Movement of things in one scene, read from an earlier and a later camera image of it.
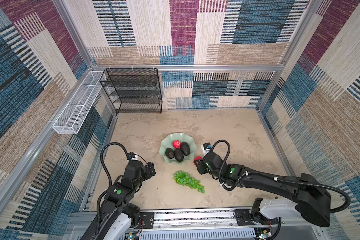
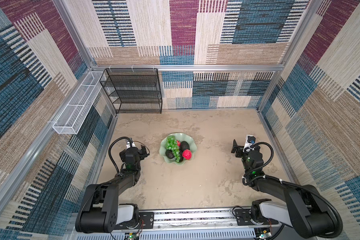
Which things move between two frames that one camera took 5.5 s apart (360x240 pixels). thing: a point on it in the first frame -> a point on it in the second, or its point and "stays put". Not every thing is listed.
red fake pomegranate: x=196 y=159 -> x=187 y=154
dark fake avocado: x=185 y=148 stays put
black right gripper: x=200 y=167 -> x=237 y=154
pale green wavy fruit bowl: x=167 y=143 stays put
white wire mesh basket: x=71 y=118 stays put
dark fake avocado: x=169 y=153 stays put
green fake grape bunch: x=185 y=179 -> x=171 y=144
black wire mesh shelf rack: x=133 y=90 stays put
